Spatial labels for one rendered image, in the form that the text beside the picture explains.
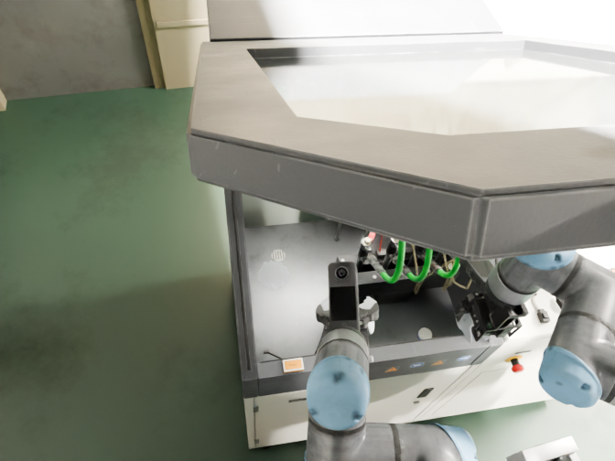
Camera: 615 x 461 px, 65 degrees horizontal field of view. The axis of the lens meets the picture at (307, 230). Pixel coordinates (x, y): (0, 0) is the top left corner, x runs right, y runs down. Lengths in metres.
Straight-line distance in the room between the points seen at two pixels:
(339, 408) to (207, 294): 1.85
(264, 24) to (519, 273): 0.77
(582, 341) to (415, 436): 0.26
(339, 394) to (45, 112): 3.04
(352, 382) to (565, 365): 0.29
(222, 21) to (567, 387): 0.97
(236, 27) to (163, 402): 1.60
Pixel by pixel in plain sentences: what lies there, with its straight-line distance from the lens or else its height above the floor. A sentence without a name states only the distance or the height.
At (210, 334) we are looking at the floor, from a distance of 2.32.
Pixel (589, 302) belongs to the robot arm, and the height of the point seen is 1.56.
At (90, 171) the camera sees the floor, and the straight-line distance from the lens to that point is 2.99.
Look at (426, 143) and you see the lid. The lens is 0.32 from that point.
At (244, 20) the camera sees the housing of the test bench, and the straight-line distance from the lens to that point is 1.20.
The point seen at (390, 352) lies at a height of 0.95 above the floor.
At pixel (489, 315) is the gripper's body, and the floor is 1.37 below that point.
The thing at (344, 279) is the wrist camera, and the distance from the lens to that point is 0.76.
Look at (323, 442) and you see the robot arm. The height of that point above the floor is 1.50.
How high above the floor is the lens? 2.14
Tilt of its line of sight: 55 degrees down
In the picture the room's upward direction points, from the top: 8 degrees clockwise
